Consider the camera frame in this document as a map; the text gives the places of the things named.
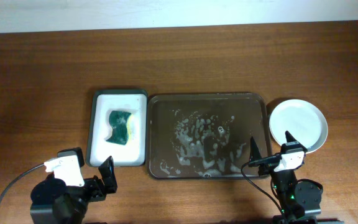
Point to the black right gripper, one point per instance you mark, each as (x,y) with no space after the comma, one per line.
(272,160)

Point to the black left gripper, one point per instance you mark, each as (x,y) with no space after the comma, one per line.
(95,185)

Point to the pale green plate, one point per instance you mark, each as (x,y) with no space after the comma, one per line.
(303,120)

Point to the yellow green sponge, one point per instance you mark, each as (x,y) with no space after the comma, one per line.
(118,122)

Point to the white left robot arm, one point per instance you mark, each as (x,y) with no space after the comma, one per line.
(64,196)

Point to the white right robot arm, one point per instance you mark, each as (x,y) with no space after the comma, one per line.
(298,200)

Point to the white soapy water tray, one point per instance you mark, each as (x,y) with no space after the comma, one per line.
(105,101)

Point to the brown plastic tray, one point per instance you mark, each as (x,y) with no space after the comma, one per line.
(204,136)

